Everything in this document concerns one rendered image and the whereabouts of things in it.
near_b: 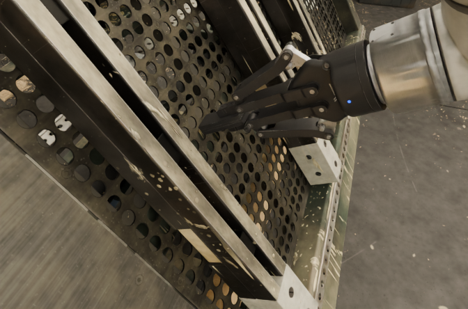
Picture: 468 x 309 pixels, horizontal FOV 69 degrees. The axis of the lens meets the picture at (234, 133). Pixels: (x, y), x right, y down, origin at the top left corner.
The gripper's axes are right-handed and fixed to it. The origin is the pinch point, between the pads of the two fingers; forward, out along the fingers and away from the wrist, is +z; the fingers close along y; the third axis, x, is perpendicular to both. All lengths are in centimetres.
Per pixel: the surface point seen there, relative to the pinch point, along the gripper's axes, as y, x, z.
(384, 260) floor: -133, -63, 21
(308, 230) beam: -37.3, -9.5, 6.1
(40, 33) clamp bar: 20.2, 12.5, 1.0
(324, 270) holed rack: -40.7, -2.3, 2.9
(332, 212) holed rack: -39.7, -15.7, 2.6
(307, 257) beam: -37.4, -3.0, 5.1
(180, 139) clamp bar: 3.3, 7.7, 0.8
